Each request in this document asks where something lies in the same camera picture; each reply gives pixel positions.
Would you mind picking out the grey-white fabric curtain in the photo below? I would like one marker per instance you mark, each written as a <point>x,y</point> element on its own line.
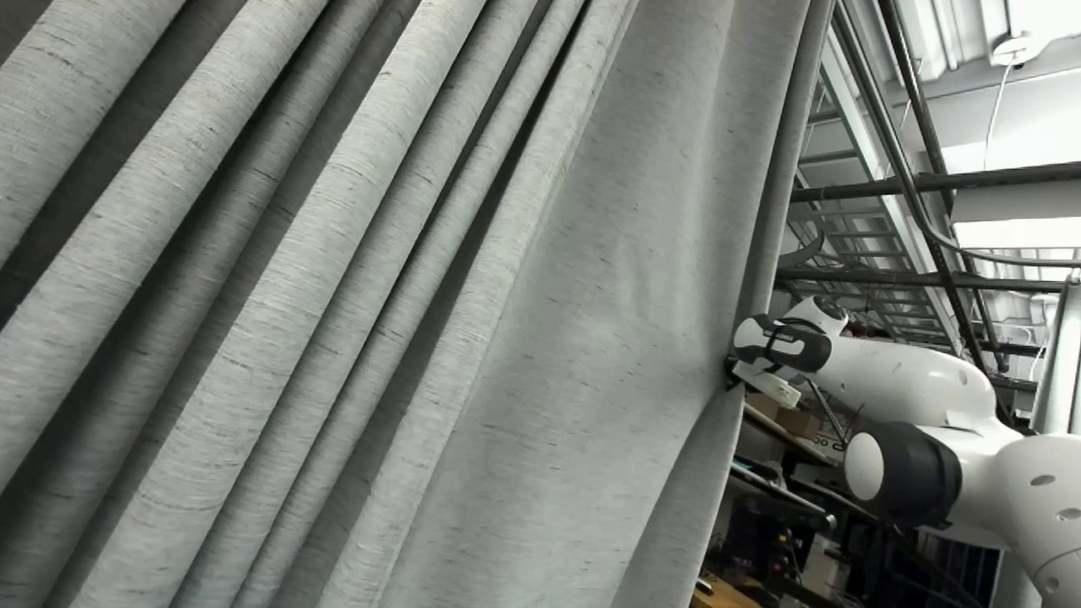
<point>394,316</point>

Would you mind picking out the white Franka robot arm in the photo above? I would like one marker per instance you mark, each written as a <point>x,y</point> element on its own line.
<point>958,427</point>

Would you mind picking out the cluttered workshop shelving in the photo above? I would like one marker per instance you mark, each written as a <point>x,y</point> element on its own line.
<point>813,519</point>

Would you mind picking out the black ceiling beam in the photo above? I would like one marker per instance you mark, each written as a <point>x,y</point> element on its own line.
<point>948,181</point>

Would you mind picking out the white ceiling device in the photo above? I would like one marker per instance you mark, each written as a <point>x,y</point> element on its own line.
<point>1017,49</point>

